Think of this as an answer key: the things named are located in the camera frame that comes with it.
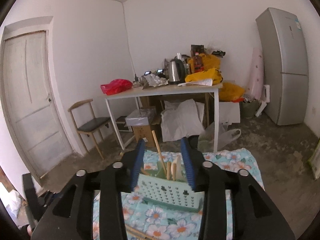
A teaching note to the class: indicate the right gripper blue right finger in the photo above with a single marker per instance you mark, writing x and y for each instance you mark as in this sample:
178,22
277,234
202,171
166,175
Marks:
255,216

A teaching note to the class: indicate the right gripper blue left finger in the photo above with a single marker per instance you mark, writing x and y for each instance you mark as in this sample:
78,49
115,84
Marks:
70,215

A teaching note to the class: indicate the wooden chopstick five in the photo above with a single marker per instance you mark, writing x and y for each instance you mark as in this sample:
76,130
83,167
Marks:
138,234

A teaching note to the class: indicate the wooden chopstick four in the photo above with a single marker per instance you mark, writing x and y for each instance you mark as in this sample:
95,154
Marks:
159,152

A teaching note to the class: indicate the wooden chopstick three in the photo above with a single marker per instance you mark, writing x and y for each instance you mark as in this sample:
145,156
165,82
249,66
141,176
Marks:
168,170

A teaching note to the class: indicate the floral blue tablecloth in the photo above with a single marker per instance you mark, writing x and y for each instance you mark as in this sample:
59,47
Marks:
163,205

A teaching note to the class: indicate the wooden chair black seat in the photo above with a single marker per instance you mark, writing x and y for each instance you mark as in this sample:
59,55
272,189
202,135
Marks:
94,125

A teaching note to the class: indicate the green rice bag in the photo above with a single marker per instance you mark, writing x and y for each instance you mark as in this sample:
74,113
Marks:
314,162

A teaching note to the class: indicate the mint green utensil caddy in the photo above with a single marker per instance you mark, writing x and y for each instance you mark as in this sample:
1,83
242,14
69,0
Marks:
154,186

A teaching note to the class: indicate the white panel door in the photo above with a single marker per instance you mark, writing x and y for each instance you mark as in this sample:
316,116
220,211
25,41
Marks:
30,105

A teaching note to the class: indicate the cardboard box under table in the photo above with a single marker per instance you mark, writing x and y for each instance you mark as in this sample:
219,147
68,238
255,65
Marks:
145,133

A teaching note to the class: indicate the clear plastic bag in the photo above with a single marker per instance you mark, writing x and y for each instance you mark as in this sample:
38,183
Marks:
207,138

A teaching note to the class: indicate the grey foil wrapped box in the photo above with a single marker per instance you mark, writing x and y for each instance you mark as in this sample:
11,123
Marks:
141,117

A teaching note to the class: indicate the white sack under table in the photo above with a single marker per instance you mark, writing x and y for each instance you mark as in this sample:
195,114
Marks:
181,119

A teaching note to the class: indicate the red plastic bag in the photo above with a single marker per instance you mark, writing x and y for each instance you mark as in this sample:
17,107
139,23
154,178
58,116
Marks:
116,86

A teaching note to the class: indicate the yellow bag under table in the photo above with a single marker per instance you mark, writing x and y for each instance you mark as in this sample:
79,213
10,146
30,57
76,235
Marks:
230,92

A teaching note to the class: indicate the pink rolled mat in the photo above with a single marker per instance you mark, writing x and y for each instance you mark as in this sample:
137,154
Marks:
256,75

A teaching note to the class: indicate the white side table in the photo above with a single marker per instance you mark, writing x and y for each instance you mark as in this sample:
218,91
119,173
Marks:
138,92

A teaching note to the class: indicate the yellow bag on table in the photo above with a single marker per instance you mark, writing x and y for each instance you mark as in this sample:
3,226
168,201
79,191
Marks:
210,69

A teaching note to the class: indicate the steel electric kettle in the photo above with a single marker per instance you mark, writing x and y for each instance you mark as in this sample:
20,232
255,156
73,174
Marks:
176,72

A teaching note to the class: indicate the silver refrigerator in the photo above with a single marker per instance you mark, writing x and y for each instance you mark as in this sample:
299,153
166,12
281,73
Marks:
286,68

